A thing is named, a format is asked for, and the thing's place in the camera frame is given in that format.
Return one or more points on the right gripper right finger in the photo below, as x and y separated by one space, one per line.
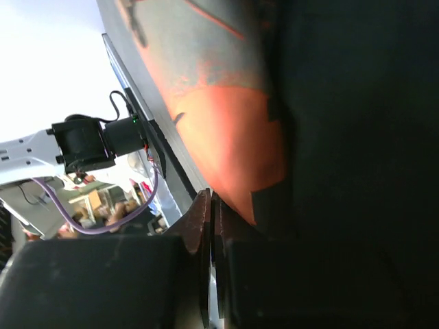
264 283

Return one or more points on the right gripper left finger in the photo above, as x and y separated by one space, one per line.
114 281

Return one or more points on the black t shirt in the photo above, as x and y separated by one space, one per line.
311 120

